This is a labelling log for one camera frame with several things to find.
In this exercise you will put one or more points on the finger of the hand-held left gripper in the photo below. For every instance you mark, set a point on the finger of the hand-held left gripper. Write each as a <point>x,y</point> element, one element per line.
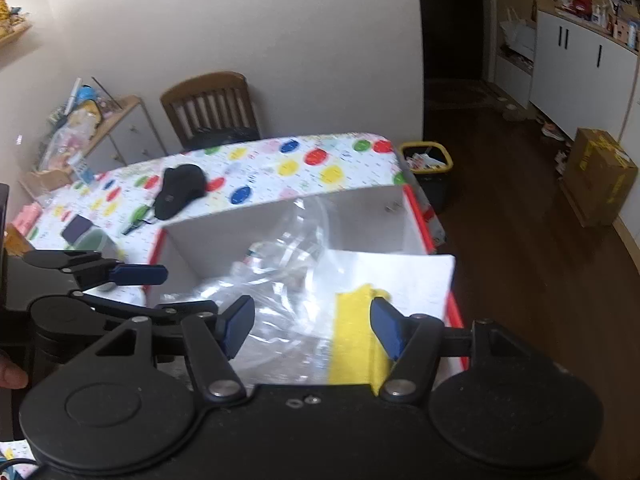
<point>140,274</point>
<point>125,308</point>

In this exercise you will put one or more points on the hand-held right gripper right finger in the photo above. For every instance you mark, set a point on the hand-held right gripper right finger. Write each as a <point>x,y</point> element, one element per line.
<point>387,330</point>

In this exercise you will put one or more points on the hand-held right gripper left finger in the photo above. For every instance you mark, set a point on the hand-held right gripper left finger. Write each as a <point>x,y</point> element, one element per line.
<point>237,325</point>

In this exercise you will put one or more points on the yellow cloth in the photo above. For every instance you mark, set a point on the yellow cloth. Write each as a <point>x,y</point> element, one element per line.
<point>352,340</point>

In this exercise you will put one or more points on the white paper napkin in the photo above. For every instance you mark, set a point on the white paper napkin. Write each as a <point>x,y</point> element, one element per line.
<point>400,280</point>

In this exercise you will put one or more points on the bubble wrap sheet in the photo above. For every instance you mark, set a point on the bubble wrap sheet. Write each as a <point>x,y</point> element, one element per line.
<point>280,355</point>

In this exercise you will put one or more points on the red cardboard box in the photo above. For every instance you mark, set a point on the red cardboard box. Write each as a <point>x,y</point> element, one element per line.
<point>310,207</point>

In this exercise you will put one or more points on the person's left hand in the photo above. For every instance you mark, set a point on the person's left hand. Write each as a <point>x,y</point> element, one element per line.
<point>10,372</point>

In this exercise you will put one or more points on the pale green cup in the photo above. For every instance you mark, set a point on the pale green cup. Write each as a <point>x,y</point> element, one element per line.
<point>100,246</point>

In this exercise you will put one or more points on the dark blue green sponge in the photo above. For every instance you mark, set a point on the dark blue green sponge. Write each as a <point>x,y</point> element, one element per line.
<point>75,230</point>

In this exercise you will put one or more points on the black face mask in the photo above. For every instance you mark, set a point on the black face mask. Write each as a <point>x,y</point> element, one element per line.
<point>177,190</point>

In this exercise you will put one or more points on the pink plastic item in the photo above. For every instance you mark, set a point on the pink plastic item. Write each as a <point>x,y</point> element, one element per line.
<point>27,217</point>

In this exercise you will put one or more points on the small wooden box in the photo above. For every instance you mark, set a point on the small wooden box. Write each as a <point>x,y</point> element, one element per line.
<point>50,177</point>

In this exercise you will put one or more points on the wooden drawer cabinet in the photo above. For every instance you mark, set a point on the wooden drawer cabinet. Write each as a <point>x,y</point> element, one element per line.
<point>130,135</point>

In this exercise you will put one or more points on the black yellow-rimmed trash bin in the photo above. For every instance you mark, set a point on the black yellow-rimmed trash bin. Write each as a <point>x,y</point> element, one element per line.
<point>435,190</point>

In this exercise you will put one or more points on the balloon print tablecloth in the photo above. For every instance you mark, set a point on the balloon print tablecloth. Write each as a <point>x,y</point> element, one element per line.
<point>280,180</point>

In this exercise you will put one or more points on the pile of plastic bags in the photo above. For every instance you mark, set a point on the pile of plastic bags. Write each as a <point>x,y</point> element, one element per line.
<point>75,130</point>

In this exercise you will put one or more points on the wooden chair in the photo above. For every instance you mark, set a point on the wooden chair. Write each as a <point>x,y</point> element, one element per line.
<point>210,105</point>

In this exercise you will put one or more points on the grey door mat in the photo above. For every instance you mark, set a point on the grey door mat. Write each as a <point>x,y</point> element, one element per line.
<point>460,92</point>

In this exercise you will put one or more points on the brown cardboard box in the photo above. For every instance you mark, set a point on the brown cardboard box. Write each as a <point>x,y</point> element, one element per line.
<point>595,180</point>

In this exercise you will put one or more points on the pair of shoes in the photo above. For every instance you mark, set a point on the pair of shoes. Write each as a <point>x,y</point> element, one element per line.
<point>552,132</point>

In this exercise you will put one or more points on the white cabinet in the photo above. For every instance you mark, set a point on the white cabinet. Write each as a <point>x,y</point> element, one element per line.
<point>575,85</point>

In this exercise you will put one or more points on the dark door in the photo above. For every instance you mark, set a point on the dark door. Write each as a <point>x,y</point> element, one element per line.
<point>450,20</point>

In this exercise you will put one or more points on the white open shelf unit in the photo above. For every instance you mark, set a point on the white open shelf unit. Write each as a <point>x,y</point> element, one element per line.
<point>515,40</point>

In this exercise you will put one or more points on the clutter of small boxes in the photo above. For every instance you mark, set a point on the clutter of small boxes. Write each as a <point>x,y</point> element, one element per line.
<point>600,10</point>

